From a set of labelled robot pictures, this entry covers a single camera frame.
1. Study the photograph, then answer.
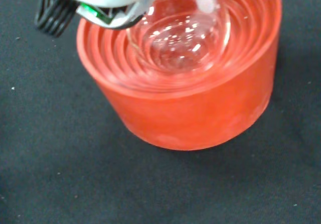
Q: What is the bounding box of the black scalloped bench cloth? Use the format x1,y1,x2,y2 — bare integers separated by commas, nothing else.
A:
0,0,321,224

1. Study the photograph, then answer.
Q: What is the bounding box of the orange ribbed flask stand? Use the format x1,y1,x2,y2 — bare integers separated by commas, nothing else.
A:
76,0,283,151

